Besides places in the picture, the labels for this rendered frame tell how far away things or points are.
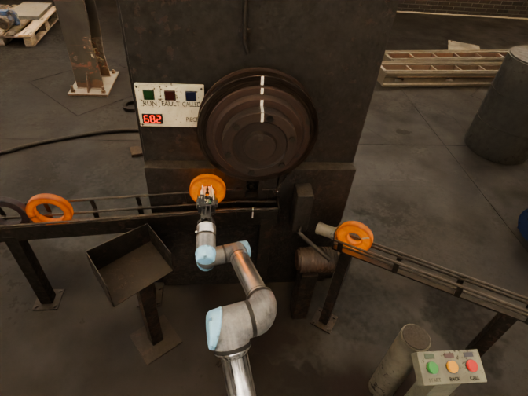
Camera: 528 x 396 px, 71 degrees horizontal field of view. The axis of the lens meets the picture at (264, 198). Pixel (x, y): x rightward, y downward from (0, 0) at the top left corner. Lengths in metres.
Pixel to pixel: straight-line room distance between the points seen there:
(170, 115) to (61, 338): 1.32
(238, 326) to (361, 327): 1.21
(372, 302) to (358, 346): 0.31
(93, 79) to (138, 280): 3.03
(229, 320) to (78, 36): 3.48
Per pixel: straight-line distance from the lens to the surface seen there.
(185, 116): 1.58
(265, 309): 1.21
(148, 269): 1.66
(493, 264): 2.98
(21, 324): 2.43
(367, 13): 1.52
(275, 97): 1.37
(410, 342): 1.70
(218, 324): 1.18
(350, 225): 1.64
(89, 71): 4.33
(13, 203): 1.93
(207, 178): 1.58
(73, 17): 4.17
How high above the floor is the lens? 1.89
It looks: 42 degrees down
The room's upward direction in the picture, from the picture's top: 6 degrees clockwise
